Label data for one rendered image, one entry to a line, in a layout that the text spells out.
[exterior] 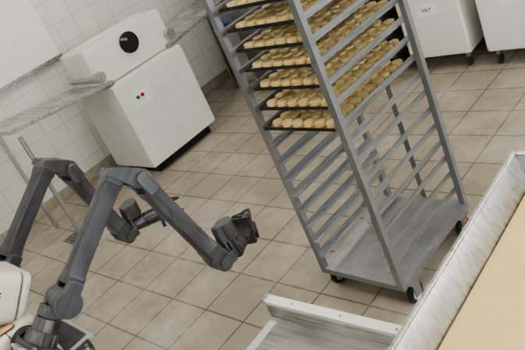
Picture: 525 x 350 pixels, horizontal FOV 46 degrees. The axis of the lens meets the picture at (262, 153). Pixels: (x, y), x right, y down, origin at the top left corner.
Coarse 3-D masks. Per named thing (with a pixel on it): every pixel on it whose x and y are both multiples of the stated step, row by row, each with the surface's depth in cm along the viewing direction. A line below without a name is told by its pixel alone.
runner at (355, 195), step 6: (384, 168) 328; (378, 174) 324; (372, 180) 322; (354, 192) 314; (360, 192) 316; (348, 198) 311; (354, 198) 313; (342, 204) 308; (348, 204) 311; (336, 210) 305; (342, 210) 308; (330, 216) 302; (336, 216) 305; (330, 222) 302; (336, 222) 301; (324, 228) 299; (330, 228) 299; (318, 234) 296; (324, 234) 296; (312, 240) 294; (318, 240) 294
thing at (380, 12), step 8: (392, 0) 259; (384, 8) 255; (376, 16) 252; (360, 24) 245; (368, 24) 248; (352, 32) 242; (360, 32) 245; (344, 40) 238; (336, 48) 236; (328, 56) 233
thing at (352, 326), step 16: (272, 304) 172; (288, 304) 168; (304, 304) 166; (288, 320) 171; (304, 320) 166; (320, 320) 161; (336, 320) 156; (352, 320) 153; (368, 320) 151; (352, 336) 156; (368, 336) 151; (384, 336) 147
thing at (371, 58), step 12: (384, 48) 265; (360, 60) 264; (372, 60) 259; (348, 72) 257; (360, 72) 252; (336, 84) 251; (348, 84) 247; (276, 96) 266; (288, 96) 261; (300, 96) 256; (312, 96) 252; (336, 96) 243
